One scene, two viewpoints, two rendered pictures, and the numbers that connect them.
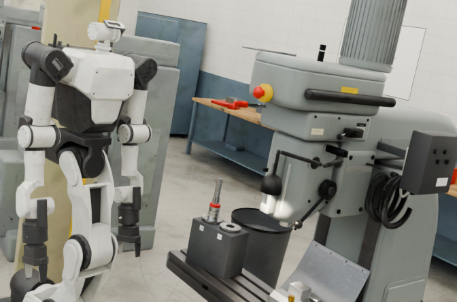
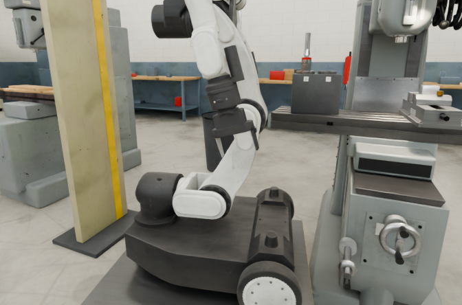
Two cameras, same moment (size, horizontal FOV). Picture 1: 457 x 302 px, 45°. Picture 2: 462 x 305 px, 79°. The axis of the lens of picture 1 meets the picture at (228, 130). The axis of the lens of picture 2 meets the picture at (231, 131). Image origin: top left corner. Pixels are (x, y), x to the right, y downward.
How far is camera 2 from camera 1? 168 cm
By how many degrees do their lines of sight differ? 27
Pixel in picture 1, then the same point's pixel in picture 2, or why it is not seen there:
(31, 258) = (236, 125)
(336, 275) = (391, 91)
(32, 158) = not seen: outside the picture
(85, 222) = (247, 81)
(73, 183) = (229, 38)
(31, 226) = (228, 83)
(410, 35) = not seen: hidden behind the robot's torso
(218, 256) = (330, 97)
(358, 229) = (400, 52)
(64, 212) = (102, 139)
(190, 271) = (305, 118)
